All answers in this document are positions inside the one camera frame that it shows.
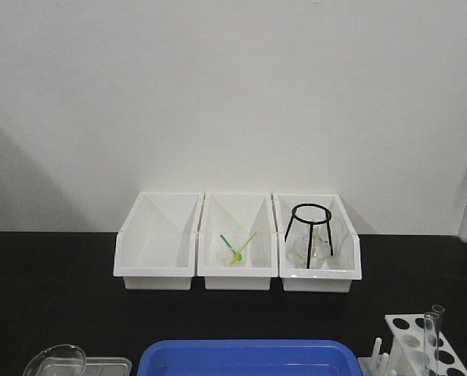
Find clear glass test tube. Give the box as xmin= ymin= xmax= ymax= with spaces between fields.
xmin=423 ymin=312 xmax=440 ymax=375

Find test tube in rack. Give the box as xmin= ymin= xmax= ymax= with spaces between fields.
xmin=432 ymin=304 xmax=445 ymax=327

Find white test tube rack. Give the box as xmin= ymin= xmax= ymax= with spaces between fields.
xmin=358 ymin=313 xmax=467 ymax=375

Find middle white storage bin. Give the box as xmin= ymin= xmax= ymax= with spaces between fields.
xmin=197 ymin=193 xmax=278 ymax=291

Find white storage bin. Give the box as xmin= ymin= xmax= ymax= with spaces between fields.
xmin=272 ymin=193 xmax=362 ymax=293
xmin=197 ymin=193 xmax=278 ymax=291
xmin=113 ymin=192 xmax=204 ymax=291

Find green yellow stirrers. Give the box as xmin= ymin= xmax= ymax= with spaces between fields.
xmin=219 ymin=232 xmax=258 ymax=266

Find clear glass flask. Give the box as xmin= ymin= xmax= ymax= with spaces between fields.
xmin=291 ymin=225 xmax=331 ymax=269

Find left white storage bin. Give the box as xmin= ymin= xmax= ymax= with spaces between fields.
xmin=113 ymin=192 xmax=204 ymax=291

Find right white storage bin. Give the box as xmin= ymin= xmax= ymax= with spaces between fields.
xmin=272 ymin=193 xmax=362 ymax=293

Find blue plastic tray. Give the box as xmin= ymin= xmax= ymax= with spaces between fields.
xmin=137 ymin=339 xmax=363 ymax=375

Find clear glass beaker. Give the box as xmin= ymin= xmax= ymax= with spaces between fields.
xmin=23 ymin=344 xmax=87 ymax=376

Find black wire tripod stand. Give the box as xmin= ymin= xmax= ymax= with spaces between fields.
xmin=284 ymin=203 xmax=334 ymax=269

